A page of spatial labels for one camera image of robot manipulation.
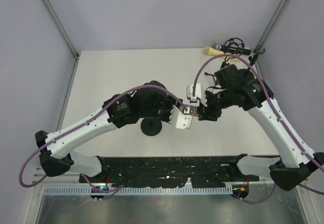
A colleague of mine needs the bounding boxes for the white slotted cable duct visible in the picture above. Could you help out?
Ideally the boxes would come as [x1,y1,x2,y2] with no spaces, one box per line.
[43,185,233,196]

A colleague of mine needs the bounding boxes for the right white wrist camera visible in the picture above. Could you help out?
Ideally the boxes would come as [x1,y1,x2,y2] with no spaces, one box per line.
[186,83,201,106]

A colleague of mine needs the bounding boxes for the black round-base mic stand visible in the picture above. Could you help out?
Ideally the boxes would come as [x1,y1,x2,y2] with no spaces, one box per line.
[243,45,266,82]

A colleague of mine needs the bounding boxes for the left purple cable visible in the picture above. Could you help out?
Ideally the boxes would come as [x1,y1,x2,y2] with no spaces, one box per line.
[19,85,189,202]

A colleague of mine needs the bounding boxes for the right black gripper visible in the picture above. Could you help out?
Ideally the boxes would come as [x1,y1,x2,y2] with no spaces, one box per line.
[197,87,234,121]

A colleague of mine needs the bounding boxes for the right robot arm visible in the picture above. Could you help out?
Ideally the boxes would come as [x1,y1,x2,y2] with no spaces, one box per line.
[198,64,323,191]

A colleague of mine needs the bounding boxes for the cream condenser microphone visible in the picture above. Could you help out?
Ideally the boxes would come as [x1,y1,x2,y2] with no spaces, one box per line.
[204,47,240,62]

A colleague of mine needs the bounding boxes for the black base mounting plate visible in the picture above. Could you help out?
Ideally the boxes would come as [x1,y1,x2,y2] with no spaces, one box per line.
[88,156,259,189]

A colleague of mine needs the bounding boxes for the black tripod stand with shockmount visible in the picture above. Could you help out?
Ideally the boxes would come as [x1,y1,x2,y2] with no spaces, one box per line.
[204,37,245,89]

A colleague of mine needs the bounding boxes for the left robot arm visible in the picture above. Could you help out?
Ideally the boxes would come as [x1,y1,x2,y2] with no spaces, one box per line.
[35,81,183,183]

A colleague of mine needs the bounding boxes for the black silver handheld microphone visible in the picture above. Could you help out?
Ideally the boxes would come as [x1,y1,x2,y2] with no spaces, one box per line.
[214,43,252,56]

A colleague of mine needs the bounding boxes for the grey microphone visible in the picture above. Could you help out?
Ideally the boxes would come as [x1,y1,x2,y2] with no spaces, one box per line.
[179,105,199,117]

